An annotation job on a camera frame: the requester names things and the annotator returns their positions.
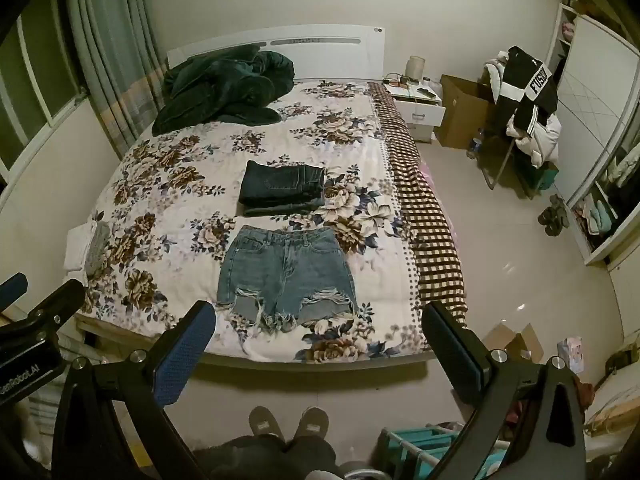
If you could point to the white bed headboard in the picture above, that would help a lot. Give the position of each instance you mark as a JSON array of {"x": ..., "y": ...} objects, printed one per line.
[{"x": 320, "y": 47}]

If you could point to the white wardrobe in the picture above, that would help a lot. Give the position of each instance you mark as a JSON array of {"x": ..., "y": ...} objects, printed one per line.
[{"x": 595, "y": 100}]

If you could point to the white framed window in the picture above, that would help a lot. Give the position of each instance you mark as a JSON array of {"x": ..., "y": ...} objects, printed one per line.
[{"x": 35, "y": 75}]

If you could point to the pink printed box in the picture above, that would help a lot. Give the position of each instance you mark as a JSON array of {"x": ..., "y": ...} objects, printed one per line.
[{"x": 572, "y": 355}]

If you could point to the grey folded cloth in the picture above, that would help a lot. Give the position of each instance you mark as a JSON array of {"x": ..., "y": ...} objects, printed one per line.
[{"x": 97, "y": 250}]

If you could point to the teal plastic rack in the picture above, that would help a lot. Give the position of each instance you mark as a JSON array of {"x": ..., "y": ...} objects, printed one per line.
[{"x": 415, "y": 447}]

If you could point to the teal folded clothes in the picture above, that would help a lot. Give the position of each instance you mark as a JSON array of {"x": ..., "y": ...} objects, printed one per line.
[{"x": 600, "y": 217}]

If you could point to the white garment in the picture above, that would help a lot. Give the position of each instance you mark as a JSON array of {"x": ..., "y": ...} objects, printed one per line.
[{"x": 540, "y": 142}]

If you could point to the person's grey slipper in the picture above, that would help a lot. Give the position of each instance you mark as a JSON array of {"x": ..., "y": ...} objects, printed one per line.
[
  {"x": 266, "y": 422},
  {"x": 311, "y": 422}
]

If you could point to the white nightstand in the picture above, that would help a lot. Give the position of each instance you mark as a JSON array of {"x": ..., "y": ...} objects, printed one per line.
[{"x": 417, "y": 110}]

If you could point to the person's left grey slipper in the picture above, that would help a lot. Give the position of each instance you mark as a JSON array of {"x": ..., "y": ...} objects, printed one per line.
[{"x": 266, "y": 422}]

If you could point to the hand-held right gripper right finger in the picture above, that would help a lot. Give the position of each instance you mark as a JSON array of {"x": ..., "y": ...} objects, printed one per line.
[{"x": 452, "y": 355}]

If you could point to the folded dark jeans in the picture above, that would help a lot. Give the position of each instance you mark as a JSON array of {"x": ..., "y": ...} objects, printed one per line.
[{"x": 280, "y": 185}]

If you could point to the person's dark trouser legs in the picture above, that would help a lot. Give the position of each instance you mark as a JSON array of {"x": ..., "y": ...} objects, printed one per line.
[{"x": 270, "y": 460}]

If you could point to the metal frame chair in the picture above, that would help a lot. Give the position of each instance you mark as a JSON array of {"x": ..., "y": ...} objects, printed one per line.
[{"x": 497, "y": 165}]

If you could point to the person's right grey slipper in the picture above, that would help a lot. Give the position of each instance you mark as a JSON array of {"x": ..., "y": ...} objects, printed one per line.
[{"x": 311, "y": 422}]

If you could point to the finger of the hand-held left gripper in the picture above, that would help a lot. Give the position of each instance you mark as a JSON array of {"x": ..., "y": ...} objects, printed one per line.
[
  {"x": 12, "y": 287},
  {"x": 57, "y": 302}
]

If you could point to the floral bedspread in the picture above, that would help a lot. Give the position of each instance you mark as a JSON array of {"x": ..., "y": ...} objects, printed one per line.
[{"x": 195, "y": 255}]

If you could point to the light blue denim shorts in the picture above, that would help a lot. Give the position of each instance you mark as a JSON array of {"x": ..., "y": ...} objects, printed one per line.
[{"x": 287, "y": 272}]

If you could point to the black and white jacket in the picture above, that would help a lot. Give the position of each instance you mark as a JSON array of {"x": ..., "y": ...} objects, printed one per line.
[{"x": 530, "y": 92}]

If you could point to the brown checkered bedsheet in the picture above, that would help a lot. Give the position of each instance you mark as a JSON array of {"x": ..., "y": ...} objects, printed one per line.
[{"x": 425, "y": 200}]

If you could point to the pale green curtain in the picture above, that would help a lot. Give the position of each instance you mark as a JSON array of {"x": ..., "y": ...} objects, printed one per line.
[{"x": 112, "y": 55}]

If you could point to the white folded cloth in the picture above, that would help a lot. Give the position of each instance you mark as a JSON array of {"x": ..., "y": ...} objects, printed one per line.
[{"x": 76, "y": 250}]

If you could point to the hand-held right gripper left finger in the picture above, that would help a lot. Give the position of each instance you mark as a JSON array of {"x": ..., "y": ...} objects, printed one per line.
[{"x": 182, "y": 355}]

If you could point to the dark green blanket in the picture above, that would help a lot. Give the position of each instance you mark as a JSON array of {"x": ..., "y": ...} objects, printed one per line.
[{"x": 220, "y": 90}]

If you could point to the dark slipper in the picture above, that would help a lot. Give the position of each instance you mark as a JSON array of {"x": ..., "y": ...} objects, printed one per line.
[
  {"x": 552, "y": 222},
  {"x": 556, "y": 204}
]

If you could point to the plastic water bottle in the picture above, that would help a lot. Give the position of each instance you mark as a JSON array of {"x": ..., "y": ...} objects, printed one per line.
[{"x": 475, "y": 145}]

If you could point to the brown cardboard box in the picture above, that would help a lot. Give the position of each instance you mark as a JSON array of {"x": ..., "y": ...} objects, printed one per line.
[{"x": 462, "y": 110}]

